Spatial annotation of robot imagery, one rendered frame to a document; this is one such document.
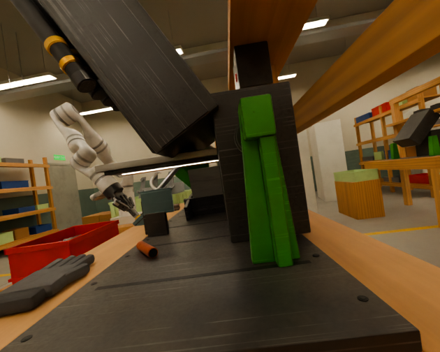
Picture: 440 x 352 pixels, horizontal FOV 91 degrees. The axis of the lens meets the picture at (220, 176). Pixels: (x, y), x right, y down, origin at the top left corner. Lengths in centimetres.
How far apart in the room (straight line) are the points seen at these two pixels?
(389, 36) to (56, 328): 61
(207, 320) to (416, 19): 46
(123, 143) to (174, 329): 891
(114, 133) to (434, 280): 924
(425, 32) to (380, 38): 8
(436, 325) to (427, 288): 7
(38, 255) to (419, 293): 92
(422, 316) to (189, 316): 25
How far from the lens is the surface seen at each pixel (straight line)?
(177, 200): 172
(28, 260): 95
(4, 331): 43
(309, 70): 901
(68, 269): 51
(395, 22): 47
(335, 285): 33
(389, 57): 47
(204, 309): 30
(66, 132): 117
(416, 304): 36
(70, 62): 61
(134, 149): 888
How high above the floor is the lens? 106
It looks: level
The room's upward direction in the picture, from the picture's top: 8 degrees counter-clockwise
